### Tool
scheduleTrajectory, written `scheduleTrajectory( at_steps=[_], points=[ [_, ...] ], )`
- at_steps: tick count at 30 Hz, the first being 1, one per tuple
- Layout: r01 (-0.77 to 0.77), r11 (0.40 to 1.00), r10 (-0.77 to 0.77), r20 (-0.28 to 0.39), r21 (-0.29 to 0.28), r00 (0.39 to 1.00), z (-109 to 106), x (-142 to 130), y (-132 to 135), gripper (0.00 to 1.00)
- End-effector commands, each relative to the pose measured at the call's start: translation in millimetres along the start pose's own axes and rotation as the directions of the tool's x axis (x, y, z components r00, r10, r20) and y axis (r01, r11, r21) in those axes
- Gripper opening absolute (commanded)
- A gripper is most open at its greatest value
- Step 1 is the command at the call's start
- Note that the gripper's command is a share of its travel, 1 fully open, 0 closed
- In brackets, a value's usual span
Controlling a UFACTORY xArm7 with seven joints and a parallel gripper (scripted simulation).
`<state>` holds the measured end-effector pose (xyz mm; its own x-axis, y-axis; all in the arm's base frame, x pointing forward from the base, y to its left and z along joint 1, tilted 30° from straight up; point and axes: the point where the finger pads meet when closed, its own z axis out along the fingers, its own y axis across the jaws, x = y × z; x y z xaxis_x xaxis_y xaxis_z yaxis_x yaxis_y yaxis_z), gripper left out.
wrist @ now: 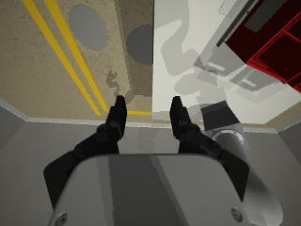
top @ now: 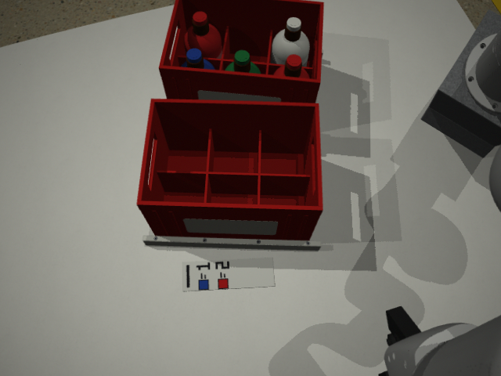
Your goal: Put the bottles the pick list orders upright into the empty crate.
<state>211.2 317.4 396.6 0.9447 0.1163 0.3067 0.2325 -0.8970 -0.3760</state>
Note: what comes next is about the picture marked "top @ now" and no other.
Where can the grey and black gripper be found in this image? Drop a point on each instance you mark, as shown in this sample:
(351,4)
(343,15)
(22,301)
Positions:
(405,352)

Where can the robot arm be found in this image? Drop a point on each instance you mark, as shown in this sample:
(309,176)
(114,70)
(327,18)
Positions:
(477,352)

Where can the white paper pick list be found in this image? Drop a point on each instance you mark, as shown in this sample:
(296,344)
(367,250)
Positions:
(227,274)

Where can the red crate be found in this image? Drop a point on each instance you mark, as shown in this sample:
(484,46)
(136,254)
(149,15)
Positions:
(249,25)
(249,190)

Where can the green bottle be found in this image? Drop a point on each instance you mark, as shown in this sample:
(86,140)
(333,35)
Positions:
(242,63)

